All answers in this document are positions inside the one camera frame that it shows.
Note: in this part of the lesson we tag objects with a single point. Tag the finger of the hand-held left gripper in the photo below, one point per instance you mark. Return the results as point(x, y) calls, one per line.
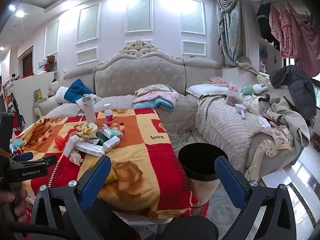
point(23, 157)
point(42, 162)

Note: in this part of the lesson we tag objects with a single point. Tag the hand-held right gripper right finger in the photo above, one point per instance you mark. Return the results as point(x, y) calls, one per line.
point(230, 182)

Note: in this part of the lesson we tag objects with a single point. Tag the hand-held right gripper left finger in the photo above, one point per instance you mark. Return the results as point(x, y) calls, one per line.
point(96, 180)

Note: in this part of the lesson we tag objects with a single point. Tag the clear red swirl wrapper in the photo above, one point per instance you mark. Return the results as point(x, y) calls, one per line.
point(60, 142)

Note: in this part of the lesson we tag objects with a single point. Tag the black trash bin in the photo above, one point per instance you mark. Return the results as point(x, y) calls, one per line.
point(197, 160)

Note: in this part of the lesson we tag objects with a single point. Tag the person's left hand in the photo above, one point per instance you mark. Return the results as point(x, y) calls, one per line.
point(21, 206)

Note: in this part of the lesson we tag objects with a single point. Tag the light blue crumpled wrapper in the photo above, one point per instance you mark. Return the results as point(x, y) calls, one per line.
point(16, 143)

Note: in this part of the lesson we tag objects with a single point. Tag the crumpled white tissue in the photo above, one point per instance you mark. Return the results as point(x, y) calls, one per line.
point(75, 158)

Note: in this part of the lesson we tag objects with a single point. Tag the white plastic tube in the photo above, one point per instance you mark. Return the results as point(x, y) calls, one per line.
point(70, 146)

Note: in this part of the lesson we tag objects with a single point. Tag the small white medicine box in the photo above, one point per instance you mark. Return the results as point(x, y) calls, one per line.
point(111, 143)

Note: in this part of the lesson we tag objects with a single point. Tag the dark green box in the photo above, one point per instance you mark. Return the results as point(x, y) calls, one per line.
point(101, 137)

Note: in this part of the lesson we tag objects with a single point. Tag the ornate beige footboard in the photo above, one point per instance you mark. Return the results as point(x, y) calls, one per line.
point(265, 150)

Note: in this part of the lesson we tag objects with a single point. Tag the red orange printed blanket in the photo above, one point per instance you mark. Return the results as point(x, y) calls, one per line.
point(140, 155)

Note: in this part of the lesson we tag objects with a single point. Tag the yellow green snack bag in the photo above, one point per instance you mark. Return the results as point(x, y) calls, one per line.
point(88, 129)

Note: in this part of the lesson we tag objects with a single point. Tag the small yellow box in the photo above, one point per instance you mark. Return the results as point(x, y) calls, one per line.
point(38, 94)

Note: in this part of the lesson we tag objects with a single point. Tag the beige quilted bedcover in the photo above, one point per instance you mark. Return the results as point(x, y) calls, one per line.
point(225, 122)

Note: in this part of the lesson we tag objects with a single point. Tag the white cabinet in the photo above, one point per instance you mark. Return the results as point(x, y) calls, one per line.
point(32, 85)

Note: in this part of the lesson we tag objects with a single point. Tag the white pill bottle pink label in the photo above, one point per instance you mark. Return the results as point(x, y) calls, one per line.
point(109, 116)

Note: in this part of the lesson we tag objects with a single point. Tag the white plush toy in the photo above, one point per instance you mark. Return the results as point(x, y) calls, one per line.
point(60, 93)

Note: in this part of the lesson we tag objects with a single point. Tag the white thermos bottle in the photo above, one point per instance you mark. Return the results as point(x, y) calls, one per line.
point(89, 110)

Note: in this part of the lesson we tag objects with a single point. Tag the small white device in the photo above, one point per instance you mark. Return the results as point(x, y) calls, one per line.
point(241, 109)

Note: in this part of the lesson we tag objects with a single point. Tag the brown door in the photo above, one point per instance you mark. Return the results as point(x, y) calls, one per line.
point(26, 63)

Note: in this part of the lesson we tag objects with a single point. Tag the blue garment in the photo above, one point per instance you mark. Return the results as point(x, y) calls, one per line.
point(77, 90)

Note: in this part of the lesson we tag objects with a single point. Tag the beige cloth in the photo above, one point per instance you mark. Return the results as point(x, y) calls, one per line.
point(285, 115)

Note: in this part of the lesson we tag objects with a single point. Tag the pink packet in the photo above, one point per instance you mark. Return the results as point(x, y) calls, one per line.
point(232, 95)

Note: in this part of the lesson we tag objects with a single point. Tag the green plush toy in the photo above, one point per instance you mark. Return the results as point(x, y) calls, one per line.
point(247, 90)

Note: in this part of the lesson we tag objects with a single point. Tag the white frilled pillow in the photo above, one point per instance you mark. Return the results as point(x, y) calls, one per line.
point(207, 89)

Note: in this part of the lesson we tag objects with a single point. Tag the pink folded blanket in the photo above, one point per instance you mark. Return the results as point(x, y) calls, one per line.
point(150, 98)

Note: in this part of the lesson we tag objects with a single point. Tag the white rabbit plush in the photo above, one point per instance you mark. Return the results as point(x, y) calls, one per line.
point(258, 88)

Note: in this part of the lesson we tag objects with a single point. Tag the light blue folded blanket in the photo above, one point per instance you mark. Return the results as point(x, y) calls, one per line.
point(165, 103)

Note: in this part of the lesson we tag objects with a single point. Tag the floral pillow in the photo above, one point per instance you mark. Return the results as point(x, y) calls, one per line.
point(155, 88)

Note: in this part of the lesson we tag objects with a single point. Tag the dark padded jacket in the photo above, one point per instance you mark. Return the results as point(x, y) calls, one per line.
point(295, 87)

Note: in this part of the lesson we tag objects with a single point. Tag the beige tufted headboard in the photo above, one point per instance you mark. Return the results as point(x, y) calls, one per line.
point(140, 72)

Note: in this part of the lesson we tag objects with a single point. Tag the ceiling spotlight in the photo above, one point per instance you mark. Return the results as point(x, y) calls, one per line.
point(20, 13)
point(12, 7)

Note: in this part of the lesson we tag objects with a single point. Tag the floral curtain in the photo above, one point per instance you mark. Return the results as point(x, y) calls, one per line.
point(230, 30)

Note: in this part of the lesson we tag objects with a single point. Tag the black hanging garment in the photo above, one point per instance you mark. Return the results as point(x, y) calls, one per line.
point(265, 22)

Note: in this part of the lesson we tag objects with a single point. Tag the pink polka dot garment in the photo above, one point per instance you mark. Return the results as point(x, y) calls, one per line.
point(292, 30)

